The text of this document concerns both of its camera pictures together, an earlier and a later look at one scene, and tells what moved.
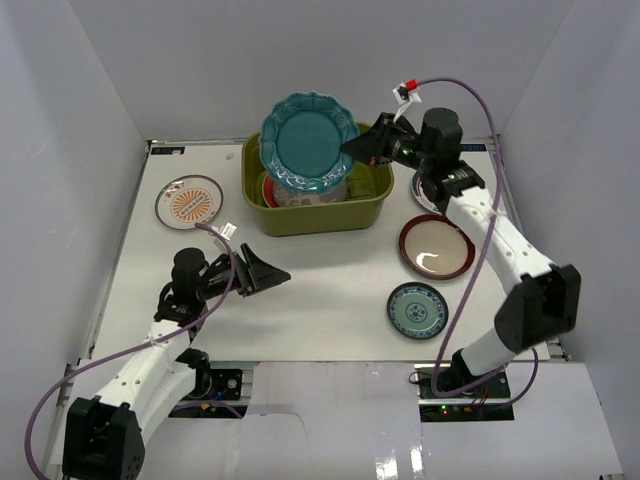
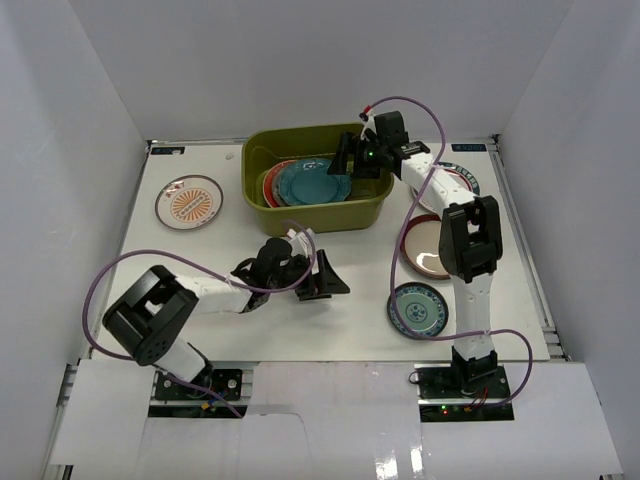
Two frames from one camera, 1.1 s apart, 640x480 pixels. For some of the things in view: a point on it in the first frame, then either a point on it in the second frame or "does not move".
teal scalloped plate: [300, 140] -> [307, 182]
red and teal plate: [268, 192] does not move
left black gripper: [245, 275] -> [314, 276]
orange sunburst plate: [186, 200] does not move
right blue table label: [472, 147] does not move
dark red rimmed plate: [435, 247] does not move
